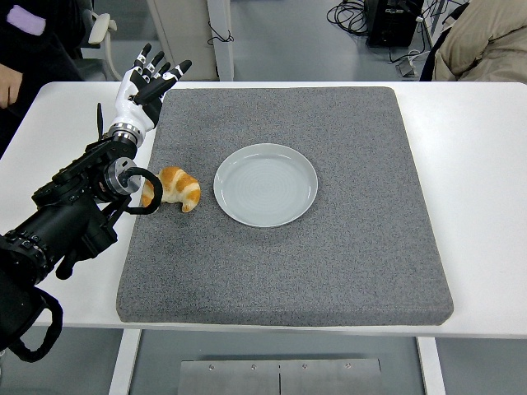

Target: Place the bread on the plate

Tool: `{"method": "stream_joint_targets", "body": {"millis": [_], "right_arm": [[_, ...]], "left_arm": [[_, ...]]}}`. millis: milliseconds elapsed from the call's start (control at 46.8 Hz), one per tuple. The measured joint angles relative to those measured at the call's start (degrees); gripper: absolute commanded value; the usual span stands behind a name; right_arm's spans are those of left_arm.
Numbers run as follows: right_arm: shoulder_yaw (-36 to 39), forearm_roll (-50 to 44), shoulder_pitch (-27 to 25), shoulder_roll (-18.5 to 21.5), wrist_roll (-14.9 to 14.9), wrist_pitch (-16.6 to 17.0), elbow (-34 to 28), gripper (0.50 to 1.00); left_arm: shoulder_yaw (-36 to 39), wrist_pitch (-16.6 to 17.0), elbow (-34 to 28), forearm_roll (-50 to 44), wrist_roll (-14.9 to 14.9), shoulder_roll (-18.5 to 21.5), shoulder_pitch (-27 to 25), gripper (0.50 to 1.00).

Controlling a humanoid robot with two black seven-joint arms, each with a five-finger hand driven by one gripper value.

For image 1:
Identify white office chair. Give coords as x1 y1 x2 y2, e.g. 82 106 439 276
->
77 10 127 83

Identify round grey plate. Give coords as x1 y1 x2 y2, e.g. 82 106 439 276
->
212 142 319 229

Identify black computer case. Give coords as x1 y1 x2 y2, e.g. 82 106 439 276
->
365 0 426 49

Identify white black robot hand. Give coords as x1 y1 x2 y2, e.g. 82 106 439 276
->
110 42 194 133

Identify thin black cable loop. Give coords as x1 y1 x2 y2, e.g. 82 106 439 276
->
207 20 236 47

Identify grey power adapter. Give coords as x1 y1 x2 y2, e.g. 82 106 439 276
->
395 55 421 78

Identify white table leg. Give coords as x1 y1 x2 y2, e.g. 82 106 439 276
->
415 337 446 395
107 328 142 395

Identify person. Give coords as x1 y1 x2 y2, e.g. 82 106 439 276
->
0 0 94 160

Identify beige padded jacket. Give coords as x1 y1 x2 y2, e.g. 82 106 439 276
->
431 0 527 83

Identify golden croissant bread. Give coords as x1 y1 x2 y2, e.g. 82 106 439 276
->
140 165 202 213

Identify black floor cable bundle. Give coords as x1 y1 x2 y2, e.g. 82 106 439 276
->
326 0 374 39

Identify grey metal plate with screws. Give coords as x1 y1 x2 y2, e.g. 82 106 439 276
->
180 358 383 395

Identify grey felt mat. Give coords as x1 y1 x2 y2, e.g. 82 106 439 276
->
116 86 455 328

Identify white desk leg panel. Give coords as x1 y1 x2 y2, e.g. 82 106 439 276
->
146 0 236 82

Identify person's hand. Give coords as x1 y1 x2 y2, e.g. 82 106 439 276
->
0 65 22 109

